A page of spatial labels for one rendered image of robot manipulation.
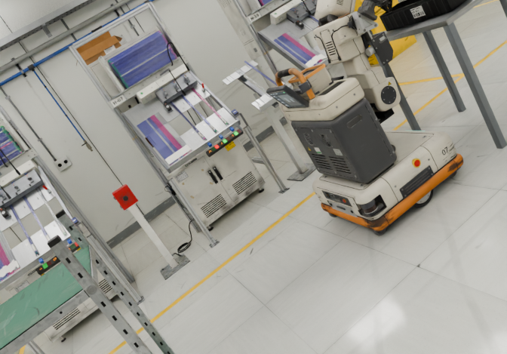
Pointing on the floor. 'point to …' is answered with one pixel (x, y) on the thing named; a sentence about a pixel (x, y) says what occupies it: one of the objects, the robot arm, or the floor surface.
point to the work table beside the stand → (456, 56)
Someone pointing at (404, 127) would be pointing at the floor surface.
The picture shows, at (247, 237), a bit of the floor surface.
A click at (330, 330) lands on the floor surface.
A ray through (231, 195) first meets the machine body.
